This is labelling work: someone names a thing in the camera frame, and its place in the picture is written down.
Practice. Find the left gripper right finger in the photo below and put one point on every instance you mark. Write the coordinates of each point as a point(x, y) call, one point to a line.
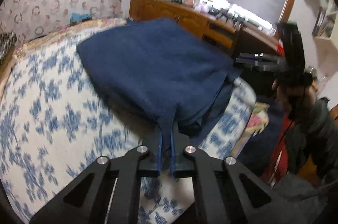
point(225, 191)

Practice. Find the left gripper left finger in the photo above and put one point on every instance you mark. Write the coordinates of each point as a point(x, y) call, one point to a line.
point(108, 190)

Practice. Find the navy printed t-shirt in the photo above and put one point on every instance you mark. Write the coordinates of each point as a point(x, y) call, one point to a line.
point(161, 72)

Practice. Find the person right forearm grey sleeve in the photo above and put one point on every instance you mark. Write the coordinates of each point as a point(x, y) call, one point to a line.
point(315, 136)

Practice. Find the person right hand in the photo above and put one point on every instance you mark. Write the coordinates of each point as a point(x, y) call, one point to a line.
point(296, 102)

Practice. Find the wooden sideboard cabinet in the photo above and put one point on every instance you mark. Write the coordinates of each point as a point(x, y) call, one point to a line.
point(230, 39)

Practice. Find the blue white floral cloth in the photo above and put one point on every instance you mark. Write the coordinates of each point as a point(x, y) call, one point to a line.
point(54, 125)

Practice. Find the blue item at bedhead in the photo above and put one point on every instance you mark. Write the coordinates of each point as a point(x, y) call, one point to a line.
point(77, 18)

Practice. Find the dark patterned folded cloth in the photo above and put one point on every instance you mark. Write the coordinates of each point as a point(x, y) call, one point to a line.
point(7, 41)

